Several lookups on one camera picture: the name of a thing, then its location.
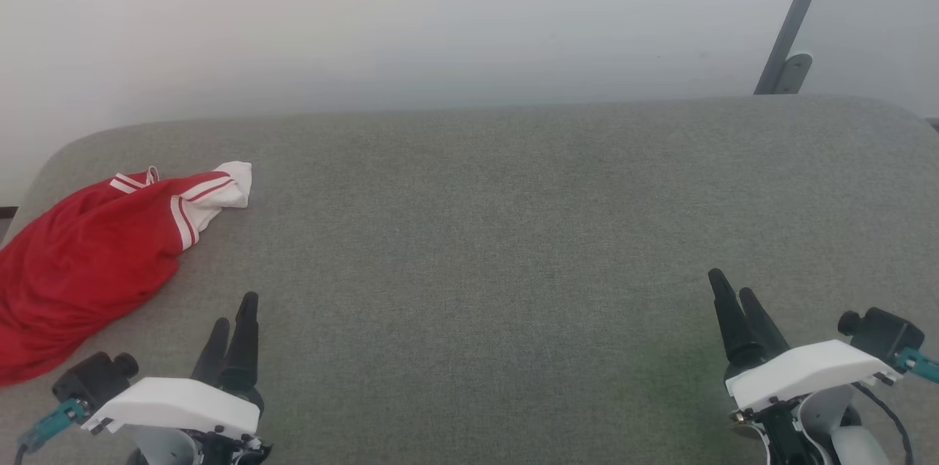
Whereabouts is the black left cable teal plug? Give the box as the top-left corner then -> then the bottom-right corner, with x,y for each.
15,398 -> 88,465

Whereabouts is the black cable teal plug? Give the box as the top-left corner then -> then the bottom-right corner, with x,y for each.
15,398 -> 88,465
852,347 -> 939,465

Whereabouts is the black right cable teal plug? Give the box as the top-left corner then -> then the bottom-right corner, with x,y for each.
852,347 -> 939,465

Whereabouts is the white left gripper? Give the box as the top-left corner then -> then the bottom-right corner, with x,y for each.
82,292 -> 266,439

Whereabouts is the red white basketball jersey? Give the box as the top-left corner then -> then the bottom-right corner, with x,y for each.
0,161 -> 253,387

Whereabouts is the grey metal post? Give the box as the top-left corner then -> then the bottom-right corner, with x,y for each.
753,0 -> 841,96

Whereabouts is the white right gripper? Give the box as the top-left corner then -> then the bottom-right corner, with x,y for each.
708,268 -> 902,411

